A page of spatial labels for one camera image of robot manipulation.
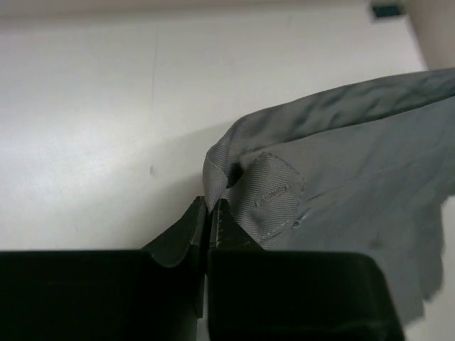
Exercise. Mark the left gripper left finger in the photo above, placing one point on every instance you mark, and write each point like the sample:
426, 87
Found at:
152, 293

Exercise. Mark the grey skirt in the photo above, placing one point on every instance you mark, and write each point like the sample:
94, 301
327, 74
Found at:
364, 167

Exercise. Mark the dark label sticker right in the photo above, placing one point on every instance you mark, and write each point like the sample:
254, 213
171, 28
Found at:
387, 10

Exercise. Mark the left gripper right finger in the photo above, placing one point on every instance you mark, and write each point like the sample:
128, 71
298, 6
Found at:
254, 294

